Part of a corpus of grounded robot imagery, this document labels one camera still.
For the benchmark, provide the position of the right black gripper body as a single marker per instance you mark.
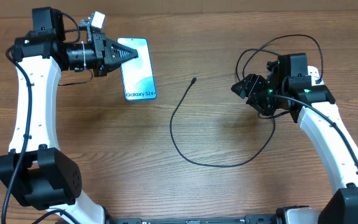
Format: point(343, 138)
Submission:
point(263, 98)

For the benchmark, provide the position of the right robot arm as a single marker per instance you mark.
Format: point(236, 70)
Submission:
point(298, 89)

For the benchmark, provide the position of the blue Galaxy smartphone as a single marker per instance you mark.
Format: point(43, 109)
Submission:
point(137, 73)

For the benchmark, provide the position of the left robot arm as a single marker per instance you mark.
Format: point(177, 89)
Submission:
point(34, 170)

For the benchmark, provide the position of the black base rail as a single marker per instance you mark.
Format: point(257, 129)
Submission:
point(194, 221)

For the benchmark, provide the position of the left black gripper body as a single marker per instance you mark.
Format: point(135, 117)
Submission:
point(99, 70)

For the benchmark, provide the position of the white power strip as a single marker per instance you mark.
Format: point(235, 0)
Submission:
point(313, 72)

